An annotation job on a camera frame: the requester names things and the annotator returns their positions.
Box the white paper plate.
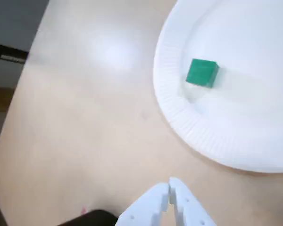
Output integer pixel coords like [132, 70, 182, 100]
[152, 0, 283, 174]

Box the green cube block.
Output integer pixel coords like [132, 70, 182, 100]
[185, 58, 220, 89]

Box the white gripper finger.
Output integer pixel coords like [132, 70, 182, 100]
[169, 177, 217, 226]
[117, 182, 170, 226]

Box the black round pot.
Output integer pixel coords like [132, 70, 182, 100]
[58, 209, 120, 226]

